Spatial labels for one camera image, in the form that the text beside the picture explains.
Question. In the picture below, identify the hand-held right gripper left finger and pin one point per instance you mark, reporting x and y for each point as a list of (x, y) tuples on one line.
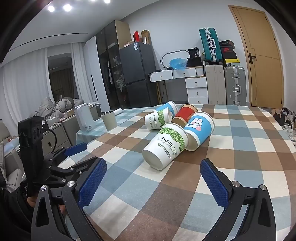
[(92, 182)]

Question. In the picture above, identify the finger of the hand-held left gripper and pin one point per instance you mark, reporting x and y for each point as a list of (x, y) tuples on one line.
[(76, 168), (76, 148)]

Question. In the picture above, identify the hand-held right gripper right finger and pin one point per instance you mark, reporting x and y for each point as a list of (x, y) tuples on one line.
[(213, 183)]

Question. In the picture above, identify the white leaf print paper cup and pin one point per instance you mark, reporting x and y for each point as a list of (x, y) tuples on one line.
[(165, 148), (157, 119)]

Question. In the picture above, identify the person's left forearm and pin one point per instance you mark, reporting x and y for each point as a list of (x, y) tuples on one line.
[(13, 208)]

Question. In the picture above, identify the blue bunny print paper cup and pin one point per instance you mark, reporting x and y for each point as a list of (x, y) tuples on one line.
[(167, 107), (198, 132)]

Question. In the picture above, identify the red paper cup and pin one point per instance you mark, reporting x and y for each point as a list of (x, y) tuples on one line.
[(185, 114)]

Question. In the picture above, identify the grey side cabinet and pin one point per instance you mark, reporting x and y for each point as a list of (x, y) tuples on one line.
[(57, 136)]

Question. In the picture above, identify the beige sofa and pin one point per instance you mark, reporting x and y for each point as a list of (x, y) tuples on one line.
[(9, 157)]

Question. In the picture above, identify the white water dispenser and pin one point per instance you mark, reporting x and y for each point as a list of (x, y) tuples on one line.
[(83, 117)]

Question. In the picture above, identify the checkered tablecloth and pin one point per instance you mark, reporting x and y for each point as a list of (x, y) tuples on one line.
[(231, 143)]

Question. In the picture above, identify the beige tumbler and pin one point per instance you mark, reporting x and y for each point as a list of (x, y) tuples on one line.
[(109, 120)]

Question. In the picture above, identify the grey padded jacket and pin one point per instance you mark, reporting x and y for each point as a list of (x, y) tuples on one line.
[(57, 106)]

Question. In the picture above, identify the white sheer curtain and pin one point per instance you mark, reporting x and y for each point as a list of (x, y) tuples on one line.
[(23, 88), (81, 69)]

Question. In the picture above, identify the white paper roll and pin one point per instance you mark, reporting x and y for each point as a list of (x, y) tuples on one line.
[(120, 111)]

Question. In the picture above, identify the white wardrobe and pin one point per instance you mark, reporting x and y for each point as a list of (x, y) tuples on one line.
[(97, 74)]

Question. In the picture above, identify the dark glass wardrobe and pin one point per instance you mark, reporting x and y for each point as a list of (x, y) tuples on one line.
[(111, 62)]

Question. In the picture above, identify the white drawer cabinet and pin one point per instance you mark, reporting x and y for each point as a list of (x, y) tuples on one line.
[(197, 90)]

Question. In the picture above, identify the black white printed cloth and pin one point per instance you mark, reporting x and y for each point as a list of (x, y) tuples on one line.
[(288, 122)]

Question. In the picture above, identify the dark grey refrigerator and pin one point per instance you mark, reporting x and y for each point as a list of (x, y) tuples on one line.
[(136, 71)]

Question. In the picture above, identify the beige suitcase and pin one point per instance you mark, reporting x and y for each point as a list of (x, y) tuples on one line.
[(215, 84)]

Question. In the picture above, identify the silver suitcase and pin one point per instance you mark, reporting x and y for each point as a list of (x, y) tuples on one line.
[(234, 84)]

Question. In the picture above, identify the white drawer desk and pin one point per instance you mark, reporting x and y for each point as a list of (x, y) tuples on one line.
[(161, 75)]

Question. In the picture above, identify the yellow black shoe box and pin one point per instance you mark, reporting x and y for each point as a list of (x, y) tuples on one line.
[(232, 62)]

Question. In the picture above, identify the blue plastic bag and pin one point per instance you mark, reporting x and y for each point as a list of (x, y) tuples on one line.
[(178, 64)]

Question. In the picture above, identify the wooden door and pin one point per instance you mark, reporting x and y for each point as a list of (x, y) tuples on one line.
[(266, 69)]

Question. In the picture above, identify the black bag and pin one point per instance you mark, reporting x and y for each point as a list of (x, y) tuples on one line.
[(194, 56)]

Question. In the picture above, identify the open cardboard box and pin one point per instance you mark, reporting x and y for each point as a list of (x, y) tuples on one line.
[(145, 37)]

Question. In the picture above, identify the black red shoe box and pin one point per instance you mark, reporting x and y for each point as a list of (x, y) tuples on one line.
[(227, 49)]

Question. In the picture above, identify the teal suitcase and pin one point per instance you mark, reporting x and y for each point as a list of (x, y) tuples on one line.
[(209, 46)]

